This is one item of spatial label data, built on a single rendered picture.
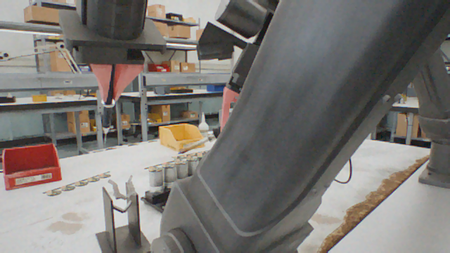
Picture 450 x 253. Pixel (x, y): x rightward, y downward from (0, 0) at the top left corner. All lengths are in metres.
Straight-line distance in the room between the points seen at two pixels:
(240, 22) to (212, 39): 0.05
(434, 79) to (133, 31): 0.58
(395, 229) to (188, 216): 0.39
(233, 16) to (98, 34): 0.20
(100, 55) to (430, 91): 0.61
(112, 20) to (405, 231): 0.47
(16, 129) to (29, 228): 4.38
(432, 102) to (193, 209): 0.63
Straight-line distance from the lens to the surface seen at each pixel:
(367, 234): 0.49
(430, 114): 0.76
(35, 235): 0.52
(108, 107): 0.41
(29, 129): 4.92
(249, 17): 0.44
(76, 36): 0.33
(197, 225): 0.16
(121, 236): 0.45
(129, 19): 0.32
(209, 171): 0.15
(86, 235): 0.48
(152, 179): 0.52
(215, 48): 0.46
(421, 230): 0.53
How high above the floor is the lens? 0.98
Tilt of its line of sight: 11 degrees down
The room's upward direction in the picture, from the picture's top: straight up
